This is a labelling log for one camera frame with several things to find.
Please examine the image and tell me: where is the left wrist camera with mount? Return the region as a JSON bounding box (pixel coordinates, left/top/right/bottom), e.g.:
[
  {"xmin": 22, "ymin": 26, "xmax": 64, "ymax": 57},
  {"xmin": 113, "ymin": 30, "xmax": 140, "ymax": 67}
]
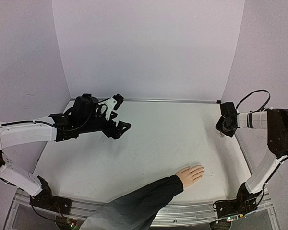
[{"xmin": 98, "ymin": 94, "xmax": 124, "ymax": 121}]

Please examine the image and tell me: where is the dark sleeved forearm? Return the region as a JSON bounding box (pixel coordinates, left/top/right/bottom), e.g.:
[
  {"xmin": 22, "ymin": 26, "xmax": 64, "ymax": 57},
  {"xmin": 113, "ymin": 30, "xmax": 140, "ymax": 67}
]
[{"xmin": 80, "ymin": 175, "xmax": 183, "ymax": 230}]

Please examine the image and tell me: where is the mannequin hand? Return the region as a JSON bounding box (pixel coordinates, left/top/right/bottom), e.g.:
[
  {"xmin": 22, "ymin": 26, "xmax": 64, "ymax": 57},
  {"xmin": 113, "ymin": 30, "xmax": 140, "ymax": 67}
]
[{"xmin": 176, "ymin": 165, "xmax": 204, "ymax": 188}]

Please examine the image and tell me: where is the aluminium table frame rail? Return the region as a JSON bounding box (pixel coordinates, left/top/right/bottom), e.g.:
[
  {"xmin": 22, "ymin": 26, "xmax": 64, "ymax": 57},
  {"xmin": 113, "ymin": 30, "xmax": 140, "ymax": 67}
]
[{"xmin": 4, "ymin": 190, "xmax": 280, "ymax": 230}]

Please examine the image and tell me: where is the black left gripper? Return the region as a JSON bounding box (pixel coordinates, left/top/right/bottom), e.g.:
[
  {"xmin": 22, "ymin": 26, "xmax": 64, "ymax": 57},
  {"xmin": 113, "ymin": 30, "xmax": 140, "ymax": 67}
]
[{"xmin": 80, "ymin": 109, "xmax": 132, "ymax": 140}]

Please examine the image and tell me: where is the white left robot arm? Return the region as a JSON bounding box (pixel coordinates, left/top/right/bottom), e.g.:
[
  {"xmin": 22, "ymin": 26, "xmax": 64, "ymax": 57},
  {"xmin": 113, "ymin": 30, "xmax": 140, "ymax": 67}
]
[{"xmin": 0, "ymin": 94, "xmax": 131, "ymax": 209}]

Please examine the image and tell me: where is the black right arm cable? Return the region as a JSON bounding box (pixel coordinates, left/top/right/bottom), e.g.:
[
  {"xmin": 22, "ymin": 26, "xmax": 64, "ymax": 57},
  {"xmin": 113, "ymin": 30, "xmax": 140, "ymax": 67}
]
[{"xmin": 236, "ymin": 89, "xmax": 272, "ymax": 113}]

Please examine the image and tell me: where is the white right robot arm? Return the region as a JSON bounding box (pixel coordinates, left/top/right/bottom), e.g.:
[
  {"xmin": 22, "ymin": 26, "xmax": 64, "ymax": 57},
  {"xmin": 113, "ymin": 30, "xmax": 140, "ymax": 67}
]
[{"xmin": 216, "ymin": 102, "xmax": 288, "ymax": 194}]

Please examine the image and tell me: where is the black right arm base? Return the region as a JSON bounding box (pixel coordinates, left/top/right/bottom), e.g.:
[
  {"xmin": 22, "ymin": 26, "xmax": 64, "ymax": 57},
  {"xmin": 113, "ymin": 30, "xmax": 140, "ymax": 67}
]
[{"xmin": 213, "ymin": 183, "xmax": 266, "ymax": 219}]

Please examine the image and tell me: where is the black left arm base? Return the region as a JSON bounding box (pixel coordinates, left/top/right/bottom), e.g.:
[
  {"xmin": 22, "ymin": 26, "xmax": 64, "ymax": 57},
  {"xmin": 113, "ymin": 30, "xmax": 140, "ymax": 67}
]
[{"xmin": 30, "ymin": 176, "xmax": 72, "ymax": 214}]

